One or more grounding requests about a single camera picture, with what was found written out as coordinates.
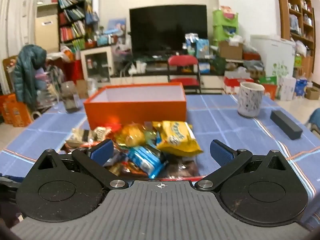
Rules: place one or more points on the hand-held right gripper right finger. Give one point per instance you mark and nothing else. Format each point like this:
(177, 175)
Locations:
(222, 153)

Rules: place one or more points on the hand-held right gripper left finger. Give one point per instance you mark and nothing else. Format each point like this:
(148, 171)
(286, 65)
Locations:
(101, 152)

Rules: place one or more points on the beige packet with black band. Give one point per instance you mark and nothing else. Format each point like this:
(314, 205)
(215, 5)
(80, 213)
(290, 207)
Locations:
(80, 136)

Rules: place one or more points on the golden bread packet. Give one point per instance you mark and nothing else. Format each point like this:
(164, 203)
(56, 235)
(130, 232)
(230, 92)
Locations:
(131, 135)

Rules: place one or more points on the blue snack packet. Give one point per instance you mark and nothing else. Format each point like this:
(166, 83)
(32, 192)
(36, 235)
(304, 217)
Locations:
(143, 158)

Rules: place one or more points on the dark brown snack packet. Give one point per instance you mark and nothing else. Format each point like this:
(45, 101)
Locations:
(181, 167)

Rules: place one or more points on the yellow snack packet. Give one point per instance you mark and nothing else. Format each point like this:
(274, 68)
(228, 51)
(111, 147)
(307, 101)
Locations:
(177, 136)

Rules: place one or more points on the orange cardboard box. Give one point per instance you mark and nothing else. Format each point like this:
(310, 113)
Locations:
(135, 112)

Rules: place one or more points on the blue plaid tablecloth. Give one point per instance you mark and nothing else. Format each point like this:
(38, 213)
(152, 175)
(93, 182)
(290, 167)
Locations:
(220, 130)

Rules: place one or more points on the white patterned cup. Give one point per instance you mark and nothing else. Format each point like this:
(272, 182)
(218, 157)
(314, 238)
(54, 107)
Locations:
(250, 100)

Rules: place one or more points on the glass jar with dark contents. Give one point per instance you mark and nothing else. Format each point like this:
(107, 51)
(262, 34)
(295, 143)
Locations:
(71, 97)

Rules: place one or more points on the red gift box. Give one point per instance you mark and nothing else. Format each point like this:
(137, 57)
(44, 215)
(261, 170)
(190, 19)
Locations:
(236, 85)

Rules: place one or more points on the black rectangular case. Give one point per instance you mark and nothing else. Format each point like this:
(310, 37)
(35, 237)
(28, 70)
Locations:
(286, 123)

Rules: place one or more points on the white cabinet with glass door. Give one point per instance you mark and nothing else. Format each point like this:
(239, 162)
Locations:
(97, 63)

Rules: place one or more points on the television stand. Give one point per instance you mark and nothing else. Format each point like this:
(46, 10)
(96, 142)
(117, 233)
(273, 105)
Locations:
(150, 76)

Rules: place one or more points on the orange printed carton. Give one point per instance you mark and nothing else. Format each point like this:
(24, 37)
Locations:
(15, 110)

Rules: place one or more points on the blue cushion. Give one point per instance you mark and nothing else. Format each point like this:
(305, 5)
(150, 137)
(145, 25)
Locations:
(315, 122)

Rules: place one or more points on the red folding chair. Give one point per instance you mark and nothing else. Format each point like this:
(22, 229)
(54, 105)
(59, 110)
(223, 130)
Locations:
(183, 62)

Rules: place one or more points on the brown cardboard box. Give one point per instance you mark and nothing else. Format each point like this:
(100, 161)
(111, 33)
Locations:
(231, 51)

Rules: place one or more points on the teal down jacket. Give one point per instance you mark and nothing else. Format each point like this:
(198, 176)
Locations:
(27, 75)

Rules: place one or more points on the blue and white milk packs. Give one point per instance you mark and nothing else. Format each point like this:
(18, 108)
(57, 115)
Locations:
(200, 46)

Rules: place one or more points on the white small fridge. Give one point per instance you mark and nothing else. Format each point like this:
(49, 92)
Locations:
(275, 55)

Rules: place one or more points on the blue picture poster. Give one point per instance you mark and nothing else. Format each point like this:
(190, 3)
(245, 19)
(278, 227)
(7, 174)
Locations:
(117, 26)

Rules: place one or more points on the green stacked storage bins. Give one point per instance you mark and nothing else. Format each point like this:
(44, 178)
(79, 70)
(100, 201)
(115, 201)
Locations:
(225, 25)

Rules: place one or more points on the beige standing air conditioner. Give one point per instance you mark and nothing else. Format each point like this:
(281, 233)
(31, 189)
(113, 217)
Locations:
(46, 30)

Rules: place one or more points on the black television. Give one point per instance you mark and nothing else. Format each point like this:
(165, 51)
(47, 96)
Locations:
(167, 28)

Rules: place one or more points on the black bookshelf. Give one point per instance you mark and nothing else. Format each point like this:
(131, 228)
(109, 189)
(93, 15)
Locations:
(75, 17)

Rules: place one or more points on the wooden shelf unit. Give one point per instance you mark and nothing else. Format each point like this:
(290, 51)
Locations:
(297, 17)

